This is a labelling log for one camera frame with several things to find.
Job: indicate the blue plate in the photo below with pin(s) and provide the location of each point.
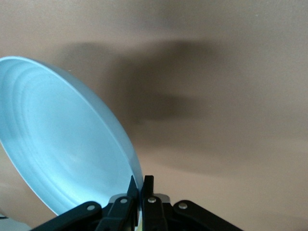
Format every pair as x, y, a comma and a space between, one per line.
60, 134

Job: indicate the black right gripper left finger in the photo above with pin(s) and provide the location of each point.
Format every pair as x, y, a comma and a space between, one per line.
115, 209

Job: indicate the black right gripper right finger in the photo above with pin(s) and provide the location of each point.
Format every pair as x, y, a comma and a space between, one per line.
156, 211

